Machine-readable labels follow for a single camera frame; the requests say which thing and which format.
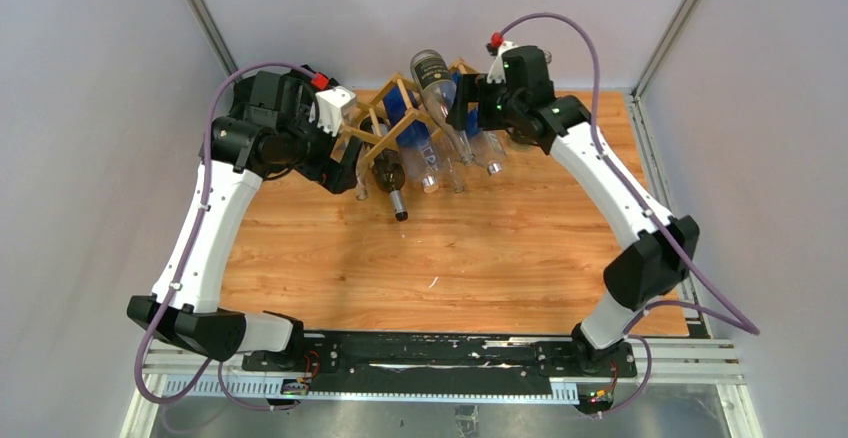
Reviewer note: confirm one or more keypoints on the dark green wine bottle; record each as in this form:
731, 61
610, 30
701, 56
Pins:
389, 176

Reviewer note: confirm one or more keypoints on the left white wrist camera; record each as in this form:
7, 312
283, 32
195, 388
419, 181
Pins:
331, 108

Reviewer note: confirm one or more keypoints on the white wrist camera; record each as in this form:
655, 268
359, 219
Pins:
331, 108
497, 70

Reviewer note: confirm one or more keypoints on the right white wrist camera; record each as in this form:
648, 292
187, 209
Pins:
497, 70

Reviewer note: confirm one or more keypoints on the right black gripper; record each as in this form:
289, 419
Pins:
469, 88

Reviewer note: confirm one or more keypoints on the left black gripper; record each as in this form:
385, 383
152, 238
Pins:
341, 175

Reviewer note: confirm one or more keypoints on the blue bottle silver cap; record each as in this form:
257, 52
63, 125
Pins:
488, 151

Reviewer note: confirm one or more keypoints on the aluminium frame rail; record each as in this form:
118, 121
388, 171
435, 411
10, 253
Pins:
169, 371

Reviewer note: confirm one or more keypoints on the black cloth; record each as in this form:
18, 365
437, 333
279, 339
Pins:
272, 100

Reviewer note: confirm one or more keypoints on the wooden wine rack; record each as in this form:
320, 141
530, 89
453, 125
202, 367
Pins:
370, 122

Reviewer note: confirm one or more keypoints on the clear bottle black label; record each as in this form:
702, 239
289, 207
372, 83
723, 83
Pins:
438, 91

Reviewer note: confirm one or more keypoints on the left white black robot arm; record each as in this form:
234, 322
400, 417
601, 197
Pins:
184, 306

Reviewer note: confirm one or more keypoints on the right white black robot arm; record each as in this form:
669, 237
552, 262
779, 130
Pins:
654, 243

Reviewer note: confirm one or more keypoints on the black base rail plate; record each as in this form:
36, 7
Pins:
421, 363

